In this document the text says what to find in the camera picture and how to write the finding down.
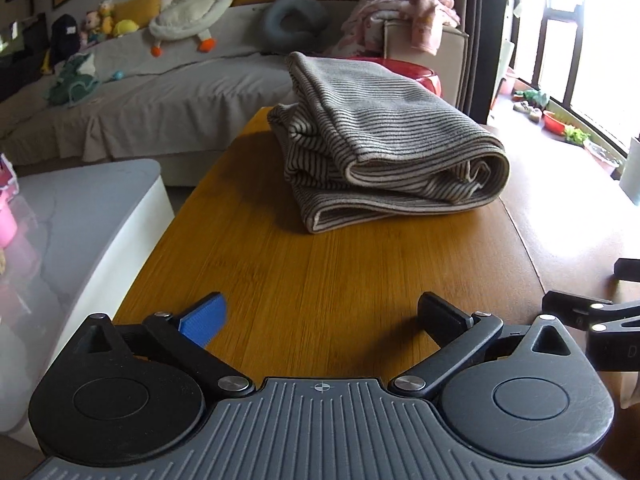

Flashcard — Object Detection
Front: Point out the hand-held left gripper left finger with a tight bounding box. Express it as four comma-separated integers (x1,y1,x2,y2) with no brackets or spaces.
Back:
65,294,253,400

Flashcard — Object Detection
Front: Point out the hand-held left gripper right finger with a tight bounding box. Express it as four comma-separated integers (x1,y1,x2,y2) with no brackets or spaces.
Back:
392,292,586,401

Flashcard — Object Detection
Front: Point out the grey striped knit garment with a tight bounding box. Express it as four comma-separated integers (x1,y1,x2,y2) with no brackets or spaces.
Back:
266,51,511,235

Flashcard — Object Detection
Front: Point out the potted palm white pot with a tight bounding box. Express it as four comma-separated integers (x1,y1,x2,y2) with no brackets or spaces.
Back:
620,136,640,196

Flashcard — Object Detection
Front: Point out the white marble coffee table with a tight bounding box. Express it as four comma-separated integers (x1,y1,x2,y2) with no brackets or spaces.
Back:
0,158,175,433

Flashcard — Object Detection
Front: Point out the red plastic bowl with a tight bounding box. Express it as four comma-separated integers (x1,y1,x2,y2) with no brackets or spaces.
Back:
542,111,571,133

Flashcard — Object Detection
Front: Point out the grey covered sofa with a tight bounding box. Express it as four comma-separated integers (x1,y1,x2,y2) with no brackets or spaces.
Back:
0,2,391,186

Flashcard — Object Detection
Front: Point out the pink plastic toy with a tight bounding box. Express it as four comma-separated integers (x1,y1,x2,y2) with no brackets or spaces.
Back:
0,152,20,248

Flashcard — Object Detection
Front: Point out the red glossy stool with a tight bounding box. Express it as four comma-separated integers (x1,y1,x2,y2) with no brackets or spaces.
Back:
350,57,443,96

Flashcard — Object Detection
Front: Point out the beige sofa armrest box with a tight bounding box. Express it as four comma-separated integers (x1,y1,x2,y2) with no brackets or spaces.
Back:
382,19,470,111

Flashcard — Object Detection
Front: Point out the green dinosaur plush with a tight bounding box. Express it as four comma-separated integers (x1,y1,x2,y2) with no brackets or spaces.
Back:
47,52,98,106

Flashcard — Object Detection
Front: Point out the brown curtain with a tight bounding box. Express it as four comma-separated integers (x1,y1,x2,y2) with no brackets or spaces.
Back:
457,0,513,123

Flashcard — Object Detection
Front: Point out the grey-blue neck pillow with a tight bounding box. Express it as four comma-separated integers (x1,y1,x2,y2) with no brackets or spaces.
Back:
263,0,331,53

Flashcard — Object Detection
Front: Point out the pink patterned blanket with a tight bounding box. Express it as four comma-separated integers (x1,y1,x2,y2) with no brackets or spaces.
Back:
330,0,461,58

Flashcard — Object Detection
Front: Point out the small pink doll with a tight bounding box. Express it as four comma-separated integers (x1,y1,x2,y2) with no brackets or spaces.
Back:
80,10,103,46

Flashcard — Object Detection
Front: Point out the white goose plush toy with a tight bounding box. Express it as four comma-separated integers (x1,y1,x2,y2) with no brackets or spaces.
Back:
148,0,237,57

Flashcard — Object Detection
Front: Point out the black backpack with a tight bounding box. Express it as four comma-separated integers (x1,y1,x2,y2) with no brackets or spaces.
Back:
47,14,80,63

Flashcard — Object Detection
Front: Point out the dark cabinet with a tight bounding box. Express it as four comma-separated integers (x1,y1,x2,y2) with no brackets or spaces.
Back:
0,12,51,103

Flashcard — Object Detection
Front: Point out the yellow throw pillow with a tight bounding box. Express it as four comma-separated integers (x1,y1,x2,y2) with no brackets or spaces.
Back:
112,0,166,31

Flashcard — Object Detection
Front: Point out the black window frame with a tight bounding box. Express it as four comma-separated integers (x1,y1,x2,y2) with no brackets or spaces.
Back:
537,0,640,161

